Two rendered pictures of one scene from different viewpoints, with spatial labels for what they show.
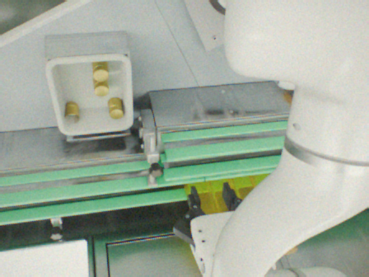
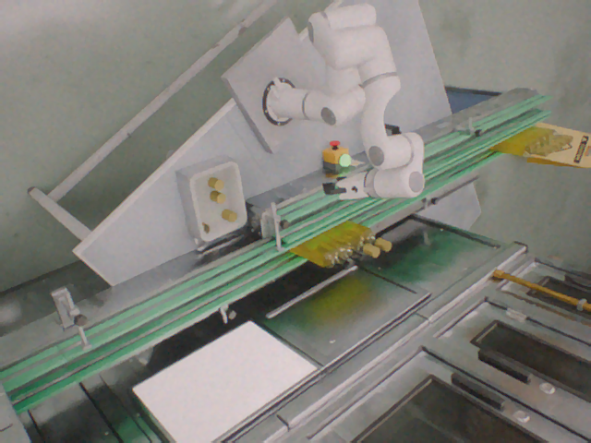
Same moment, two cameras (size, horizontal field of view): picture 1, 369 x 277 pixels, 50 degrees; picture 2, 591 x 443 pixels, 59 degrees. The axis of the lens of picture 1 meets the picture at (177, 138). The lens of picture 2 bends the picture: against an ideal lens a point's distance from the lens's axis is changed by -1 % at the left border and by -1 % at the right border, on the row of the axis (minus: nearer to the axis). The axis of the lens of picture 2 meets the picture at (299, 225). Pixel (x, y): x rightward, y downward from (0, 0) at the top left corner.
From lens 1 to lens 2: 1.00 m
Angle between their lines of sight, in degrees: 28
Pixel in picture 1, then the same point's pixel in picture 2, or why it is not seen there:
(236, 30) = (337, 49)
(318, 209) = (386, 91)
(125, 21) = (221, 149)
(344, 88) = (373, 53)
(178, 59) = (256, 169)
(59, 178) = (215, 272)
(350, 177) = (389, 77)
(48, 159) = (199, 266)
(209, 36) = (272, 142)
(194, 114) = (283, 197)
